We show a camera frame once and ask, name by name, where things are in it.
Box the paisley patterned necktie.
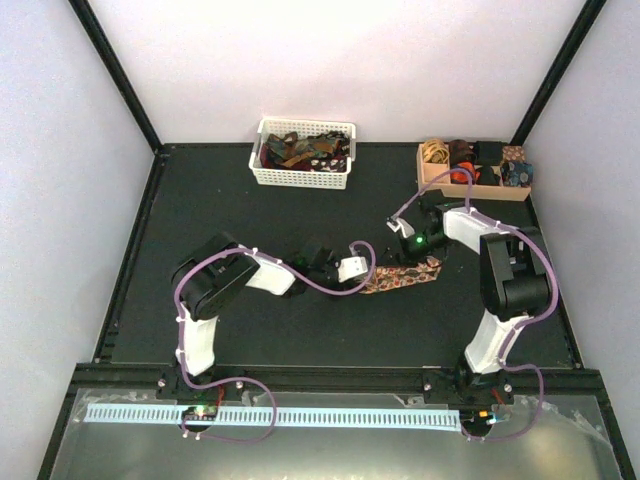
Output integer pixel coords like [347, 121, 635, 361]
[359, 256, 443, 295]

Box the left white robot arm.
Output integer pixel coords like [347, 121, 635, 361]
[171, 232, 376, 399]

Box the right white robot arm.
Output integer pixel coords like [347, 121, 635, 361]
[387, 203, 559, 403]

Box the pile of ties in basket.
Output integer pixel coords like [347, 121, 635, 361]
[259, 131, 351, 173]

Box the wooden compartment tray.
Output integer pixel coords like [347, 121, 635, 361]
[416, 144, 532, 201]

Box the orange blue rolled tie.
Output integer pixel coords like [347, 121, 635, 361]
[450, 161, 478, 184]

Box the black rolled tie front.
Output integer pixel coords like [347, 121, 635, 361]
[476, 165, 501, 187]

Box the black rolled tie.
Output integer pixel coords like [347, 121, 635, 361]
[473, 141, 505, 166]
[476, 165, 501, 187]

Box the dark red rolled tie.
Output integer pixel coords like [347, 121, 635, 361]
[448, 139, 476, 165]

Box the blue patterned rolled tie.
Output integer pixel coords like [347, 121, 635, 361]
[501, 161, 534, 188]

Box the brown patterned rolled tie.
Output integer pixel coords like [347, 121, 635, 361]
[502, 145, 526, 162]

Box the white plastic basket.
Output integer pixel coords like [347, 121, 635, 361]
[248, 117, 357, 190]

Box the clear acrylic sheet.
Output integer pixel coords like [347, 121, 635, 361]
[40, 390, 623, 479]

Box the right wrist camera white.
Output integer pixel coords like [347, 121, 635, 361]
[386, 217, 415, 240]

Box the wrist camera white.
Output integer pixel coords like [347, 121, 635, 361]
[337, 256, 369, 283]
[386, 217, 415, 240]

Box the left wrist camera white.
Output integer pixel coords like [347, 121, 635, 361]
[337, 256, 369, 283]

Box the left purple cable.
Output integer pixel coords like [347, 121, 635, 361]
[172, 240, 377, 444]

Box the purple cable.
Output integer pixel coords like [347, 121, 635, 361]
[172, 240, 377, 444]
[392, 166, 559, 444]

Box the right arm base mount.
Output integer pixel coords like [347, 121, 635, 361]
[422, 369, 513, 406]

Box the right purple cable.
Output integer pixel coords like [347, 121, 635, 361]
[392, 166, 559, 444]

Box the white slotted cable duct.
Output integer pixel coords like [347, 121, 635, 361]
[83, 404, 461, 433]

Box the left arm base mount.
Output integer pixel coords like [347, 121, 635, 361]
[156, 369, 250, 403]

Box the right black frame post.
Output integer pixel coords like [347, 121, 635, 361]
[509, 0, 607, 146]

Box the black frame post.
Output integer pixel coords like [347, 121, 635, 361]
[509, 0, 607, 146]
[68, 0, 162, 153]

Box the left black frame post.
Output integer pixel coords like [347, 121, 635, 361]
[68, 0, 162, 153]

